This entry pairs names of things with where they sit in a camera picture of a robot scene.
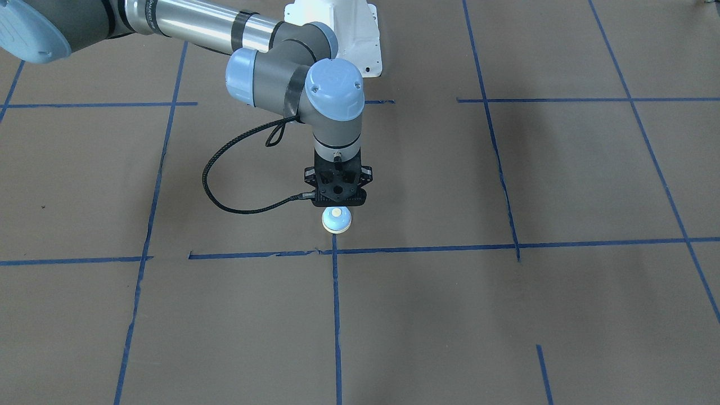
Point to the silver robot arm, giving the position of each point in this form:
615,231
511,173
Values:
291,70

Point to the white camera post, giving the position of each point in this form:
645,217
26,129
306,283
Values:
356,25

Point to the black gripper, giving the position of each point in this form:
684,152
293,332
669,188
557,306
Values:
310,175

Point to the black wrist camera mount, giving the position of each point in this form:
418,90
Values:
327,196

